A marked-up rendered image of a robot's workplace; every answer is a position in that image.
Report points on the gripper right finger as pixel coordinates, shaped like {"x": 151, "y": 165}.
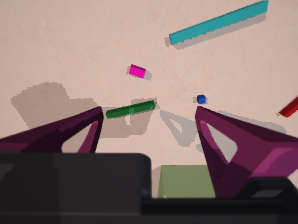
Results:
{"x": 261, "y": 152}

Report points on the magenta rectangular block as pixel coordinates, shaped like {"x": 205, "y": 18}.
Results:
{"x": 137, "y": 71}

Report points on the small blue cube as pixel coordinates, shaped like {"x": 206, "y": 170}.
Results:
{"x": 201, "y": 99}

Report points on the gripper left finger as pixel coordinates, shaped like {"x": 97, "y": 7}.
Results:
{"x": 50, "y": 137}

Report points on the green rod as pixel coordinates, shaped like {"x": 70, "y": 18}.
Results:
{"x": 130, "y": 109}

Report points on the turquoise rod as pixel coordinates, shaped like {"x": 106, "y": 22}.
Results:
{"x": 220, "y": 21}

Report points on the dark red rectangular bar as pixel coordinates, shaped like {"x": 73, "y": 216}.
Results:
{"x": 290, "y": 108}

